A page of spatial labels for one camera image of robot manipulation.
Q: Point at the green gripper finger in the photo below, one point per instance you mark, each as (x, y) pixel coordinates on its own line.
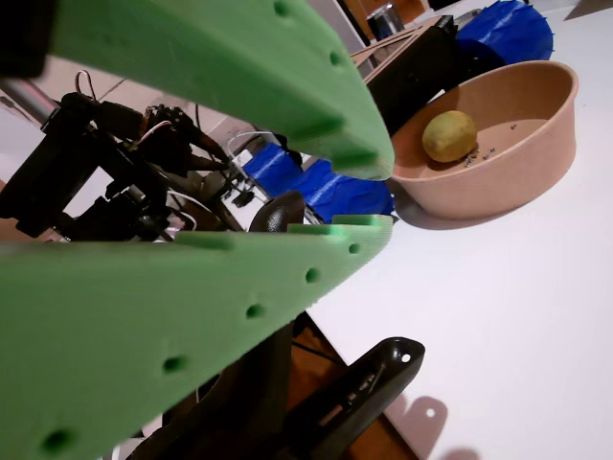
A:
(143, 326)

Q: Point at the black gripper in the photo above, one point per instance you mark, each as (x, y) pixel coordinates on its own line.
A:
(167, 136)

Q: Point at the yellow ball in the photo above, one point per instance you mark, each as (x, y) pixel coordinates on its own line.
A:
(450, 136)

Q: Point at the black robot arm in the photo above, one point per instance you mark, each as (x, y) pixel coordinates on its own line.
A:
(72, 182)

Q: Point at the brown paper bowl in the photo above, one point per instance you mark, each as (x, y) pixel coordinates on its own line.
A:
(527, 158)

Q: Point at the blue rover wheel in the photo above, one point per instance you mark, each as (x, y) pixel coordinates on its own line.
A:
(345, 191)
(507, 33)

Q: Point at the blue silver drink can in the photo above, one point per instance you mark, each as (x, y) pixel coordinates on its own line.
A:
(383, 24)

